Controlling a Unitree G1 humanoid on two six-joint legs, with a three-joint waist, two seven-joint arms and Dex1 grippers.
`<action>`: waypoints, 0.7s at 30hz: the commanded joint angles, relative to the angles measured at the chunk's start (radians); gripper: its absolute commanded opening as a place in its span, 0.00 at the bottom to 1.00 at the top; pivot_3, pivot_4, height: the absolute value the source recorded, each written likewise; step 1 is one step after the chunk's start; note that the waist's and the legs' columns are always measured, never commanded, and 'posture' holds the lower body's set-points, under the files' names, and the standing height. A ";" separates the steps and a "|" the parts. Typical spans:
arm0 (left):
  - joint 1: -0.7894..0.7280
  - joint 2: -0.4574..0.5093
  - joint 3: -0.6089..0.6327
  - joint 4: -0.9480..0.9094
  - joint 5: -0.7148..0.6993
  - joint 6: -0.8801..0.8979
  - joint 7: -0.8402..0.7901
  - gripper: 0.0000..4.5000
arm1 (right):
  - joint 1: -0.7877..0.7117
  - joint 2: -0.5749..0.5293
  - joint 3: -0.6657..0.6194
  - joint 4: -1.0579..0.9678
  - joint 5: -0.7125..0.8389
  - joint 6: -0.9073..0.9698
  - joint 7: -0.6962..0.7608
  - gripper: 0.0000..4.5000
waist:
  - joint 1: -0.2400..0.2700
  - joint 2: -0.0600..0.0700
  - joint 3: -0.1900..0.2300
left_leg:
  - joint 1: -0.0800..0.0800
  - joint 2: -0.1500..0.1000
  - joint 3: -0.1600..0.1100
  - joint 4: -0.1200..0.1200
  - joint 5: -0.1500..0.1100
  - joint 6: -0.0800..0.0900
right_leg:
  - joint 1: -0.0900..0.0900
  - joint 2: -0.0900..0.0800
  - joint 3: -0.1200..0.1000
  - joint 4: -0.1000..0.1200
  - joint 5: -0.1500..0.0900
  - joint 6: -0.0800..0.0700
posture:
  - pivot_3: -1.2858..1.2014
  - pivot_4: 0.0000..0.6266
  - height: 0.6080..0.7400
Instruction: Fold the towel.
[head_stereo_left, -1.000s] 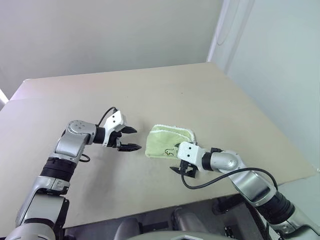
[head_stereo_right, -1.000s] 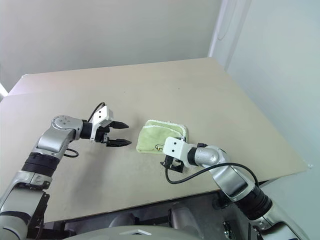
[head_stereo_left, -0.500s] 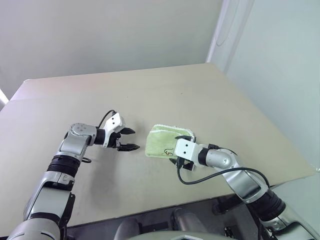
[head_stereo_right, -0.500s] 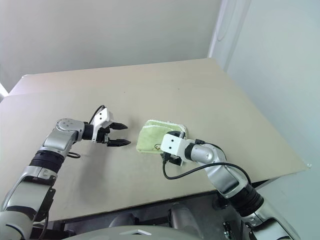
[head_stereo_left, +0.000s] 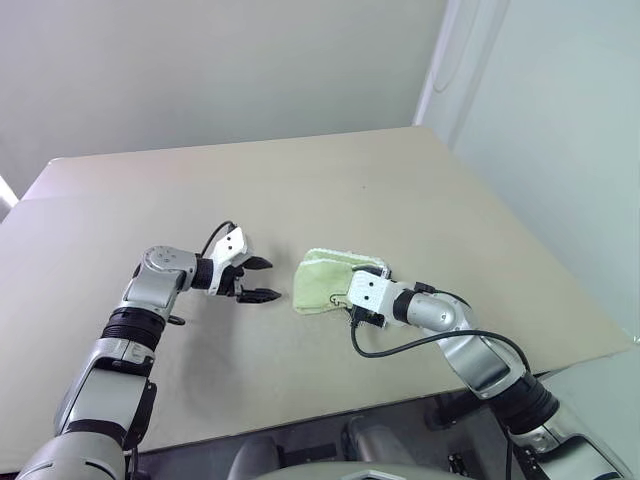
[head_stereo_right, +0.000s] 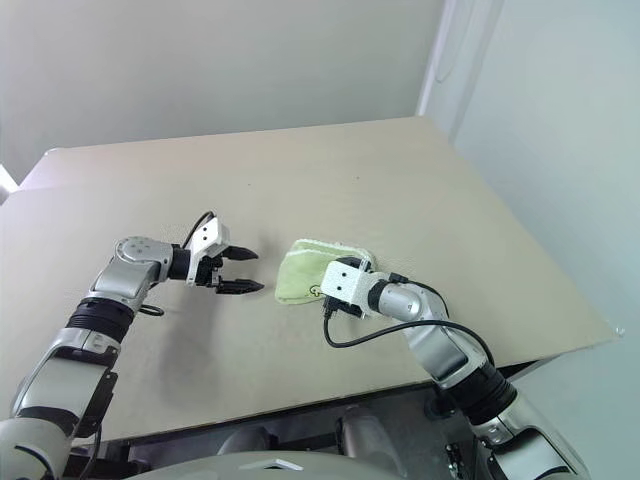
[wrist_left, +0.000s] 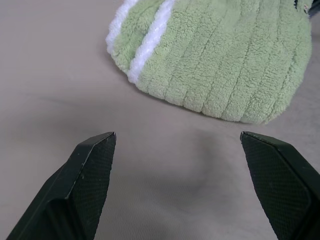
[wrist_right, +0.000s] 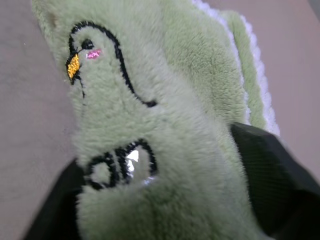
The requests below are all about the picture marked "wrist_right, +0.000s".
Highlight green cloth white trim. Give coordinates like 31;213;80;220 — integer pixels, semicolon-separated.
31;0;281;240

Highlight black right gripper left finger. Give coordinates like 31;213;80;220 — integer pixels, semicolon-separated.
23;157;87;240

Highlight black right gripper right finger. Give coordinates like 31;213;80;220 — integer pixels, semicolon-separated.
229;122;320;240

